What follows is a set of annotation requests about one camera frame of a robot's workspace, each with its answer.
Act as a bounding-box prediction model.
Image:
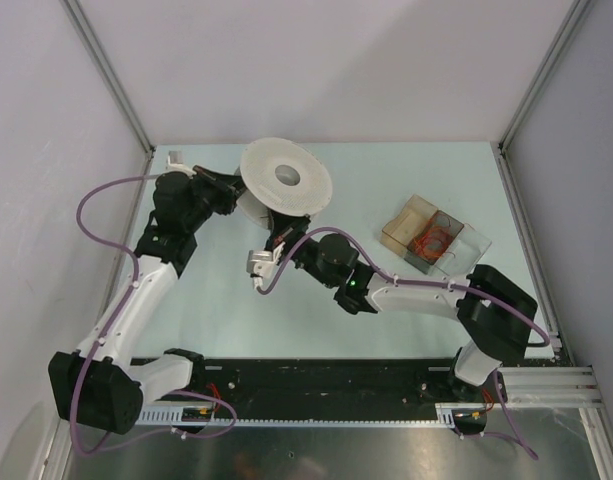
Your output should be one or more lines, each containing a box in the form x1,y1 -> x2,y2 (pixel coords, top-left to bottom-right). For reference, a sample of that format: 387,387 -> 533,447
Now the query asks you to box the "right aluminium corner post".
498,0 -> 600,150

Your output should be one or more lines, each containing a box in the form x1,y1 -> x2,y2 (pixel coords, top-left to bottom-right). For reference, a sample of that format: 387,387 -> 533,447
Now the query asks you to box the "smoky grey plastic bin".
404,210 -> 464,275

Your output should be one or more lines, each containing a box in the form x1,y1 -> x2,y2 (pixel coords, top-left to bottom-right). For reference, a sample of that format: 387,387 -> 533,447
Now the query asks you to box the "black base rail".
135,355 -> 507,421

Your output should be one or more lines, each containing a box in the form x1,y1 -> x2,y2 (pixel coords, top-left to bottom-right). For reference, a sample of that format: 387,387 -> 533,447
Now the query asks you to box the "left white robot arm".
48,166 -> 245,434

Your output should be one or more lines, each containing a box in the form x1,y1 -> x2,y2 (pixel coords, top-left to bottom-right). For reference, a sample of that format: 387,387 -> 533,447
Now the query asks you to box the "white slotted cable duct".
136,404 -> 488,429

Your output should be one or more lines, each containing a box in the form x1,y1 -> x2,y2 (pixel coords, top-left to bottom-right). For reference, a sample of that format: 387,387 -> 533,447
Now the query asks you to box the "white perforated cable spool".
236,137 -> 333,230

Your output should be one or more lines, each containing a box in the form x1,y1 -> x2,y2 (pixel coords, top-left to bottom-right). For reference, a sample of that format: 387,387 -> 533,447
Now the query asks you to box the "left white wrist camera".
165,150 -> 196,177

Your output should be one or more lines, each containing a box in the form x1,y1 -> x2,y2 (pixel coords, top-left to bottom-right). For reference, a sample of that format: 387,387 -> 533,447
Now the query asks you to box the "aluminium corner post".
498,0 -> 600,150
59,0 -> 153,153

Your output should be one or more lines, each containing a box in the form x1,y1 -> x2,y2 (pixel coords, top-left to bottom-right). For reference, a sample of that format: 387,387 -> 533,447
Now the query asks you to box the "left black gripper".
184,166 -> 256,233

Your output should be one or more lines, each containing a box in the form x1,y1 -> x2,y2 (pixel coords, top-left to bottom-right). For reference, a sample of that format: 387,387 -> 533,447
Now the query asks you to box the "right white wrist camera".
246,246 -> 283,289

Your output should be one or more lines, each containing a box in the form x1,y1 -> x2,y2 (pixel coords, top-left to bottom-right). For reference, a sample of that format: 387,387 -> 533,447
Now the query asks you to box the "red wire bundle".
410,214 -> 462,262

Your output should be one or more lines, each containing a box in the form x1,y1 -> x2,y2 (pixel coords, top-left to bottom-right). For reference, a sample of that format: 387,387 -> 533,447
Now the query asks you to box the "left aluminium corner post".
59,0 -> 153,153

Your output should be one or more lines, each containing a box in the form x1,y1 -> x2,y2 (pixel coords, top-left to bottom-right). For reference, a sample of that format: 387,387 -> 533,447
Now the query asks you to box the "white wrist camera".
165,150 -> 196,177
246,246 -> 283,289

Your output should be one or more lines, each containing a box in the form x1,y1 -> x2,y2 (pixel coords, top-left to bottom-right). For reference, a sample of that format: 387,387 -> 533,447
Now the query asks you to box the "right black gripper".
265,200 -> 335,289

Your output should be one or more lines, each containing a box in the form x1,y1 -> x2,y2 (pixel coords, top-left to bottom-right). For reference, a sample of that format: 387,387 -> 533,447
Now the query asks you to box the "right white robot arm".
252,212 -> 545,401

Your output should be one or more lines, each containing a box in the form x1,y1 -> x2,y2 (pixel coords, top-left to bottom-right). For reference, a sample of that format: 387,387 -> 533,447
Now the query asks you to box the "clear plastic bin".
435,224 -> 492,276

